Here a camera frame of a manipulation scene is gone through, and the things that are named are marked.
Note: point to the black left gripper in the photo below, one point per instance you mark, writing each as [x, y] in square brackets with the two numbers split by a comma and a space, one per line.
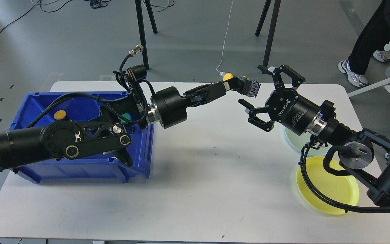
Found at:
[169, 108]

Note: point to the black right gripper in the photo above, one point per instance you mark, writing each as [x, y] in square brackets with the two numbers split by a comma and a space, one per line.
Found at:
[293, 112]

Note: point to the yellow push button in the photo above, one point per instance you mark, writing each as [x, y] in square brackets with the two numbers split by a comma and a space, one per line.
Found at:
[242, 85]
[60, 115]

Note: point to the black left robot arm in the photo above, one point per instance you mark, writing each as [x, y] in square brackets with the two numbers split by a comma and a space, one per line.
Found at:
[65, 139]

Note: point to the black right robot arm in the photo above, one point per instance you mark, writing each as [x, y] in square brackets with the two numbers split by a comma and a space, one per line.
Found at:
[350, 151]

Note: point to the light green plate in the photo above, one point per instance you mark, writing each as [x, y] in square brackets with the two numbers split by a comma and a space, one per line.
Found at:
[300, 141]

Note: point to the green push button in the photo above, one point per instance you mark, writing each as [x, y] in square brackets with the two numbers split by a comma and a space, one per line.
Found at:
[127, 116]

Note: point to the yellow plate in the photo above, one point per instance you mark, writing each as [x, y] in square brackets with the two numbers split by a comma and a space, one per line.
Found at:
[343, 189]

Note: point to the black stand leg right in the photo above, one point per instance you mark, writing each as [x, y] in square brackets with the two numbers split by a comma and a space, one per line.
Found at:
[272, 27]

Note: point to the person in black clothes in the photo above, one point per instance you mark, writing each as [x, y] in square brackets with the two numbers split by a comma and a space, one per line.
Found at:
[370, 43]

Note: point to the blue plastic bin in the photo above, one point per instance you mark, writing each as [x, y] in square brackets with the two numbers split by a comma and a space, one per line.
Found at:
[96, 166]

